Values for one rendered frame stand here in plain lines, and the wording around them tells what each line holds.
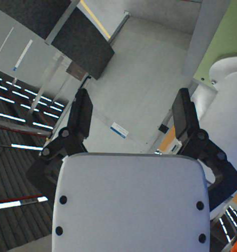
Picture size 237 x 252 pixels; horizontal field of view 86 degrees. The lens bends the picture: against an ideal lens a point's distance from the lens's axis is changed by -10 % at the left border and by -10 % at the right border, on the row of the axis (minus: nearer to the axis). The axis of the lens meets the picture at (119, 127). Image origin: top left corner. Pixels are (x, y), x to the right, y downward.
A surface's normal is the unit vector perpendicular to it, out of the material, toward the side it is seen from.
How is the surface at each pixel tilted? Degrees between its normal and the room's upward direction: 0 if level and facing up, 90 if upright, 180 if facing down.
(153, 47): 90
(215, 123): 88
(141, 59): 90
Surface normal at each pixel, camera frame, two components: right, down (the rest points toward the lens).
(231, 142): -0.46, -0.14
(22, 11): 0.42, 0.37
